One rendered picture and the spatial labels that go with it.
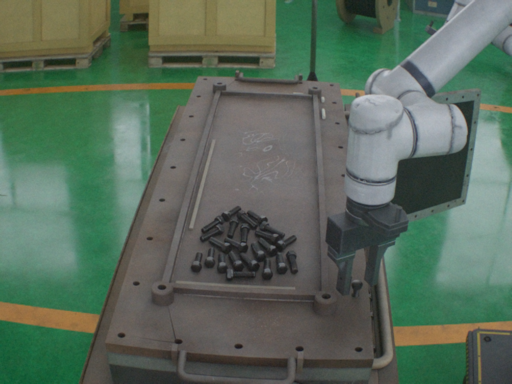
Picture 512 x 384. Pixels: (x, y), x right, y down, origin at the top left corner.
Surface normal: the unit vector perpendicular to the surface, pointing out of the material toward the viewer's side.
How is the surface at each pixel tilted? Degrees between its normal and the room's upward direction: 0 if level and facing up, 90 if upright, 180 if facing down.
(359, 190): 90
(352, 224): 0
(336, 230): 90
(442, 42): 47
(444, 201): 90
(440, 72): 82
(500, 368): 0
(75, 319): 0
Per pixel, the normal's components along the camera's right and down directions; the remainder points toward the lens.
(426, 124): 0.24, -0.23
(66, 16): -0.10, 0.50
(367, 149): -0.53, 0.40
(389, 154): 0.36, 0.50
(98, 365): 0.02, -0.86
